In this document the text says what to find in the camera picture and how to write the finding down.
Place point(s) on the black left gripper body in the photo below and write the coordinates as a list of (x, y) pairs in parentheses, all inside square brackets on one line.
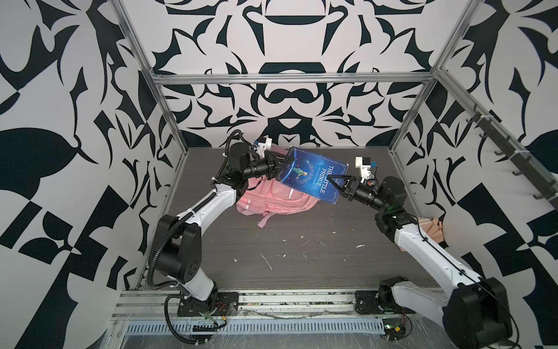
[(261, 168)]

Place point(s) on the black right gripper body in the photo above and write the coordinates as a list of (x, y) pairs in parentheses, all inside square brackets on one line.
[(368, 196)]

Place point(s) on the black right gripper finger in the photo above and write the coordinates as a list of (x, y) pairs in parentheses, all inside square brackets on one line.
[(346, 189), (341, 177)]

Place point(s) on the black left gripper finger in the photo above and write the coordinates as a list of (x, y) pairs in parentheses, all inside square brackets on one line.
[(277, 172), (279, 160)]

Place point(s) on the pink student backpack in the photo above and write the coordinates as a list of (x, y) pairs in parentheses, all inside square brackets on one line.
[(269, 198)]

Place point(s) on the blue Little Prince book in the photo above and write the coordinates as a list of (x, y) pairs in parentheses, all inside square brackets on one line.
[(309, 174)]

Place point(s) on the peach pencil pouch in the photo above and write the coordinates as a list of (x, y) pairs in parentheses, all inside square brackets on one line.
[(433, 228)]

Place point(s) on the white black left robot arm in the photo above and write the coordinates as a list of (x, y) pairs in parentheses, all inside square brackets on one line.
[(176, 252)]

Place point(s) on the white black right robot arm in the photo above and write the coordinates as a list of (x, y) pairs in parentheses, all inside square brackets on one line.
[(473, 311)]

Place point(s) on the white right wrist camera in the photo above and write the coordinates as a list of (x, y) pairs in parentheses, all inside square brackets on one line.
[(367, 170)]

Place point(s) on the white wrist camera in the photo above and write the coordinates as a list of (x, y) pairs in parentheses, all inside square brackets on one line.
[(367, 170), (262, 145)]

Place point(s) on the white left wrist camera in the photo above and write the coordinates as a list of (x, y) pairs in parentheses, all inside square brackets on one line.
[(262, 145)]

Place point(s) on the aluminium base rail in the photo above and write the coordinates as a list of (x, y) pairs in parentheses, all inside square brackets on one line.
[(268, 312)]

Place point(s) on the black wall hook rail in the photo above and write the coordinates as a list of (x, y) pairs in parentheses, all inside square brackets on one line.
[(509, 148)]

